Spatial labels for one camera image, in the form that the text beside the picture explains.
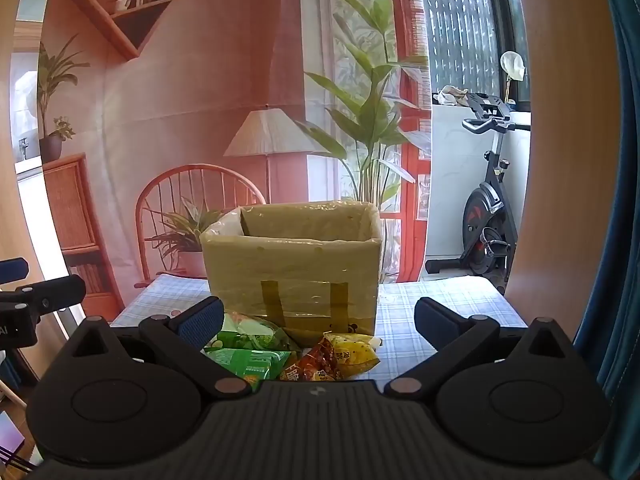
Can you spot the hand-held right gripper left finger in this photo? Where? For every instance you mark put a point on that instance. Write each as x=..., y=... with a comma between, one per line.
x=202, y=321

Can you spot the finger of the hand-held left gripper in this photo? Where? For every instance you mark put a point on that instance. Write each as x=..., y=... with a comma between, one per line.
x=60, y=290
x=12, y=270

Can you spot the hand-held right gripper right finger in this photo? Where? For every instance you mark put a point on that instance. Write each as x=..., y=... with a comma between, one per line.
x=437, y=322

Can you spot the pale green snack packet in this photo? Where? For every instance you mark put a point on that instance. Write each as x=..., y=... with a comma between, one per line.
x=250, y=332

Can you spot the bright green snack packet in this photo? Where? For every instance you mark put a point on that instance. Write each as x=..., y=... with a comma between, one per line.
x=250, y=365

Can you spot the cardboard box with plastic liner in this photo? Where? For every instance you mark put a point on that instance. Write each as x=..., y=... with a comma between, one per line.
x=295, y=270

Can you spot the red orange snack packet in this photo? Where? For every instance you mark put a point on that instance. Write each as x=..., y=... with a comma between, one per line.
x=310, y=362

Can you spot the plaid tablecloth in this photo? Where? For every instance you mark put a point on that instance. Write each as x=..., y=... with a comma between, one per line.
x=400, y=305

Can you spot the black exercise bike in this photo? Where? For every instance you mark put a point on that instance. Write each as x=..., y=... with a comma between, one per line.
x=482, y=220

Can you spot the brown wooden board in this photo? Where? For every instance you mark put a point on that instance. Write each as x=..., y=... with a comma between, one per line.
x=560, y=160

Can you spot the dark blue cloth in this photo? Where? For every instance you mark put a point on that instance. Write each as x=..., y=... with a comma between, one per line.
x=615, y=210

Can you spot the white crumpled cloth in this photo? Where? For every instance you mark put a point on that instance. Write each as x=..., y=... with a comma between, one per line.
x=450, y=95

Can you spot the white ornament on stick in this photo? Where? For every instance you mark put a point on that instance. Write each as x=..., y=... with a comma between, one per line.
x=512, y=65

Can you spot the window with metal grille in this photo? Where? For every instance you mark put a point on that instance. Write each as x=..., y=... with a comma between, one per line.
x=460, y=20

